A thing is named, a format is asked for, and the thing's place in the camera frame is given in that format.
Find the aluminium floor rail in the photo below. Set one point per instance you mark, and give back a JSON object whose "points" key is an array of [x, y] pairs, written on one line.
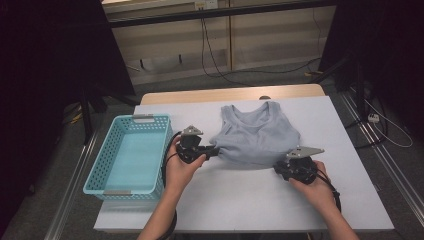
{"points": [[393, 166], [71, 186]]}

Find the person's left hand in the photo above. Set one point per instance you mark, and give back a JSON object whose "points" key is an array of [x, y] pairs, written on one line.
{"points": [[181, 176]]}

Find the person's right hand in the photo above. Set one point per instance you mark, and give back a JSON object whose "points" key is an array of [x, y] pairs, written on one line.
{"points": [[318, 193]]}

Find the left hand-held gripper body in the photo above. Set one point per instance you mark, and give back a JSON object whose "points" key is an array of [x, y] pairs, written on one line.
{"points": [[190, 146]]}

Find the black tripod stand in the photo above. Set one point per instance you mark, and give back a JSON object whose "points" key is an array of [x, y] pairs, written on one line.
{"points": [[86, 113]]}

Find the black horizontal bar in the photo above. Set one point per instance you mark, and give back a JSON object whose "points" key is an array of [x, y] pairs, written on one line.
{"points": [[216, 13]]}

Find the light blue plastic basket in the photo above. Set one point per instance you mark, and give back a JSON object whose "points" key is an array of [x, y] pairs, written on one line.
{"points": [[133, 156]]}

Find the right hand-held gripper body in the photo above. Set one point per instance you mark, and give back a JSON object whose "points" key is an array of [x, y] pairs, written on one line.
{"points": [[298, 168]]}

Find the white table cover sheet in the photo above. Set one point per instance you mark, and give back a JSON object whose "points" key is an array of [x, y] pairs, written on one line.
{"points": [[250, 200]]}

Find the grey tank top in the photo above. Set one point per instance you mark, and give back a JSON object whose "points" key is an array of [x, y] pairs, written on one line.
{"points": [[256, 136]]}

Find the white wall socket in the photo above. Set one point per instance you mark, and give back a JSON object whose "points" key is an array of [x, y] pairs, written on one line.
{"points": [[206, 4]]}

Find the dark round table grommet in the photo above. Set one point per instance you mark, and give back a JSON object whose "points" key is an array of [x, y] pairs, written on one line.
{"points": [[265, 97]]}

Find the white power strip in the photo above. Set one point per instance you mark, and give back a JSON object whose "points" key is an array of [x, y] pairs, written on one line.
{"points": [[373, 117]]}

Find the black curtain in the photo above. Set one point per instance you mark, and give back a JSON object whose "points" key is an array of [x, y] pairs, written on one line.
{"points": [[50, 66], [393, 50]]}

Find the black metal stand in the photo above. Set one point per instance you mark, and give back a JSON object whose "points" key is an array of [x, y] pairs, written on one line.
{"points": [[359, 86]]}

